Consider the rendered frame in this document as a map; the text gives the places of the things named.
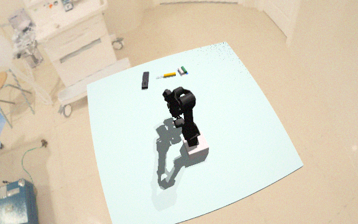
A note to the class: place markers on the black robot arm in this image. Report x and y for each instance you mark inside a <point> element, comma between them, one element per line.
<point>186,103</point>

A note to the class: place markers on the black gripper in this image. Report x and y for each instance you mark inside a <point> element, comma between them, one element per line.
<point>176,114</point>

